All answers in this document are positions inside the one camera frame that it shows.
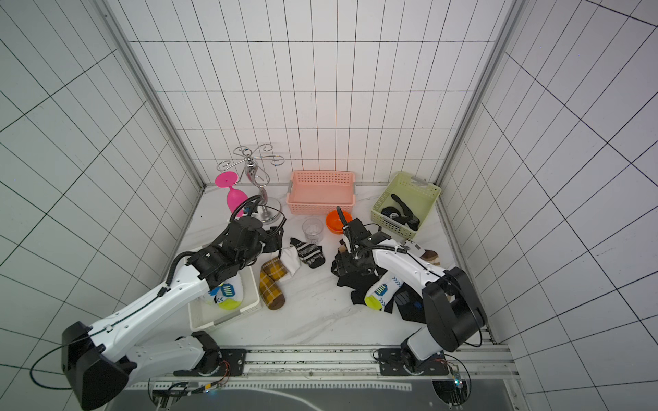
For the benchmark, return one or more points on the brown yellow plaid sock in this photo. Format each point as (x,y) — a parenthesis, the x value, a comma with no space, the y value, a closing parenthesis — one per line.
(270,274)

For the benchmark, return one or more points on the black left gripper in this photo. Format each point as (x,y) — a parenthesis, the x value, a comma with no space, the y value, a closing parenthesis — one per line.
(273,239)

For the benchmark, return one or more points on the clear plastic cup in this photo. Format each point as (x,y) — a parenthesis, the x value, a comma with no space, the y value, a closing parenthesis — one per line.
(313,229)

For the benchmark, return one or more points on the white sock black striped cuff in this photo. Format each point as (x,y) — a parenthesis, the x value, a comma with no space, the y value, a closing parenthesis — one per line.
(290,260)

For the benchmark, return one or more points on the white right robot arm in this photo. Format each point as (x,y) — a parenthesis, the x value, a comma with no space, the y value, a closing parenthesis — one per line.
(380,270)

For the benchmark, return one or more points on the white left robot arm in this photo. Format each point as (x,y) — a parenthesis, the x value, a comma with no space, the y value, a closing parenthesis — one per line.
(102,359)

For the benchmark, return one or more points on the pink plastic wine glass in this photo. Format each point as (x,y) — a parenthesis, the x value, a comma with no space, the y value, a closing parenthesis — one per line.
(235,197)

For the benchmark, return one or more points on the white sock neon yellow toe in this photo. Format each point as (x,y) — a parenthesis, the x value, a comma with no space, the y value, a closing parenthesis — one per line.
(382,292)

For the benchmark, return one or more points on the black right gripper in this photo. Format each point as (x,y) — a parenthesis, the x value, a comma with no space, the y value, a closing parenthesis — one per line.
(347,264)

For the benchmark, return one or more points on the green perforated plastic basket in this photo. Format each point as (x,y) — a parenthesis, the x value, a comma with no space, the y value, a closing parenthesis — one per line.
(419,195)

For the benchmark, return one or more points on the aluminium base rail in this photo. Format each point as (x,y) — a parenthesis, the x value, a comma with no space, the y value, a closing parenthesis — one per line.
(359,367)

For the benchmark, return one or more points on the pink perforated plastic basket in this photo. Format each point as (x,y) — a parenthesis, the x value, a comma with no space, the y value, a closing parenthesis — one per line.
(320,192)

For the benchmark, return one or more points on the black grey argyle sock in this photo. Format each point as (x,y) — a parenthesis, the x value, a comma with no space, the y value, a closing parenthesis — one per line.
(360,285)

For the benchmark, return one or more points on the white blue yellow sock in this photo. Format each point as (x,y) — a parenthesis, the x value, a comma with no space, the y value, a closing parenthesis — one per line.
(227,296)

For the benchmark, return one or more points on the black sock blue squares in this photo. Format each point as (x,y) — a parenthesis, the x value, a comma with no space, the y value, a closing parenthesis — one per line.
(409,304)

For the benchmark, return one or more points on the chrome glass holder stand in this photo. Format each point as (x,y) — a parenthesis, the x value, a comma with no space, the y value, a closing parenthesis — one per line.
(248,164)

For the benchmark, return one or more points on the white perforated plastic basket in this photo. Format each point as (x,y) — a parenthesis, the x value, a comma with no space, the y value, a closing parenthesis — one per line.
(204,313)

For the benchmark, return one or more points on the orange plastic bowl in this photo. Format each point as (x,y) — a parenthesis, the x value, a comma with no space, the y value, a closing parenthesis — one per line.
(334,222)

